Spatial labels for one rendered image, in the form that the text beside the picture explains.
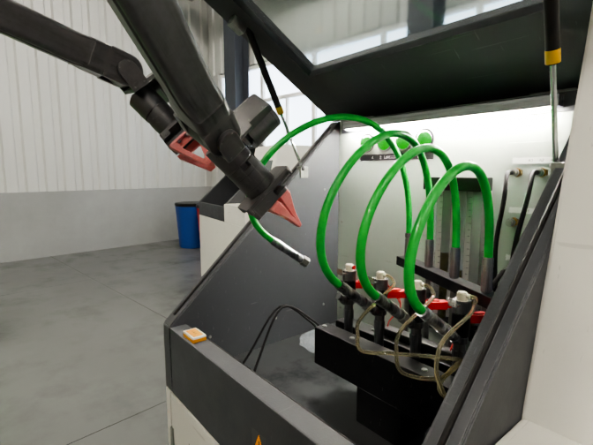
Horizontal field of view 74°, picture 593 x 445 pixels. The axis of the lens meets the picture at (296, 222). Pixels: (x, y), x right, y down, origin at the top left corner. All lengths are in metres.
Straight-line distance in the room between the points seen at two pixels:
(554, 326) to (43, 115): 6.97
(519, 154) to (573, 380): 0.46
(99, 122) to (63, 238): 1.96
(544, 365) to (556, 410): 0.05
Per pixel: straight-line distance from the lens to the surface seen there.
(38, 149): 7.12
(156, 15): 0.44
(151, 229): 7.69
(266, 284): 1.07
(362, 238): 0.58
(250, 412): 0.71
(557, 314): 0.62
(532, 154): 0.91
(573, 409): 0.63
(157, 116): 0.84
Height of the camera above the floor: 1.30
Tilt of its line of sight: 7 degrees down
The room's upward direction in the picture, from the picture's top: straight up
